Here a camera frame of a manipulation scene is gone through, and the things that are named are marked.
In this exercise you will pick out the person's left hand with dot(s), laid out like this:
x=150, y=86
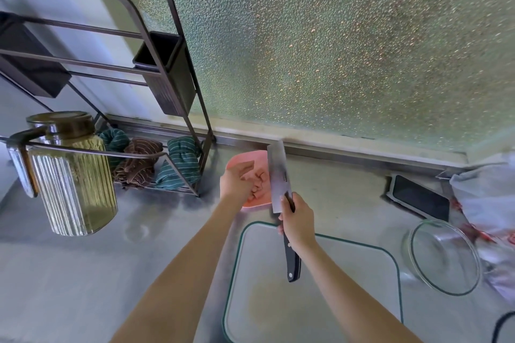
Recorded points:
x=234, y=182

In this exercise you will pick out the person's right hand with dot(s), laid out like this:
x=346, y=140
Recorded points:
x=299, y=222

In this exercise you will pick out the person's left fingers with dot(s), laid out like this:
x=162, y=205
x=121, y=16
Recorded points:
x=248, y=184

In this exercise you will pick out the person's right thumb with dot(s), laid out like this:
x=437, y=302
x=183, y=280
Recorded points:
x=280, y=229

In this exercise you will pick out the person's left forearm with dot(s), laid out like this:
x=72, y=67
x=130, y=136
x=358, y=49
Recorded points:
x=189, y=270

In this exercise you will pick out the person's right forearm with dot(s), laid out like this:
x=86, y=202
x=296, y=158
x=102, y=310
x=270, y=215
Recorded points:
x=346, y=294

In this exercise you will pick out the raw meat pieces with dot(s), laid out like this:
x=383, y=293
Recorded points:
x=260, y=182

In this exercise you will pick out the pink plastic bowl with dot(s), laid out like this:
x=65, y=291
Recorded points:
x=241, y=160

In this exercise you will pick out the large green striped cloth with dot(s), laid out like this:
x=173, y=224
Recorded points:
x=181, y=162

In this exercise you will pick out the white cutting board green rim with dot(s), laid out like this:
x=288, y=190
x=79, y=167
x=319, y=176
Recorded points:
x=322, y=302

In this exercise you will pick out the brown striped cloth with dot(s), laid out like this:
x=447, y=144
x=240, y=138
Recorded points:
x=139, y=164

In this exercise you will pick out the black rack container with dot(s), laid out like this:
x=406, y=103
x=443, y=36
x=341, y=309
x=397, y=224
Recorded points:
x=169, y=69
x=28, y=57

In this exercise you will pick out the small green striped cloth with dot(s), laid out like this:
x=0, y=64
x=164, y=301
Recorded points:
x=114, y=141

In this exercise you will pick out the black smartphone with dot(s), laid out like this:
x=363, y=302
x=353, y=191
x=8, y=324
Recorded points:
x=420, y=197

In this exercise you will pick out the frosted glass window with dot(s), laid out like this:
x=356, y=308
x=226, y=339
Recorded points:
x=322, y=41

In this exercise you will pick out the clear glass bowl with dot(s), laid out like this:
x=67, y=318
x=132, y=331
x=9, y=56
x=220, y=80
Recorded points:
x=442, y=258

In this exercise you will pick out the ribbed glass pitcher with lid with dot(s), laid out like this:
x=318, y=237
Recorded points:
x=76, y=190

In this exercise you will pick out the dark metal kitchen rack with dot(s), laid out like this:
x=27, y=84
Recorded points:
x=169, y=13

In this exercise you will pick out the white plastic bag red print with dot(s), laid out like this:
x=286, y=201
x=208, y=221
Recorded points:
x=489, y=202

